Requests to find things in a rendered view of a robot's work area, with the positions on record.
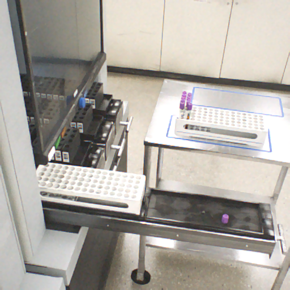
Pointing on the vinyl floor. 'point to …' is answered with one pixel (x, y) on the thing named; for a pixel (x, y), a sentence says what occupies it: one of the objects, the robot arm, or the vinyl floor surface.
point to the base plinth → (199, 78)
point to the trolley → (271, 102)
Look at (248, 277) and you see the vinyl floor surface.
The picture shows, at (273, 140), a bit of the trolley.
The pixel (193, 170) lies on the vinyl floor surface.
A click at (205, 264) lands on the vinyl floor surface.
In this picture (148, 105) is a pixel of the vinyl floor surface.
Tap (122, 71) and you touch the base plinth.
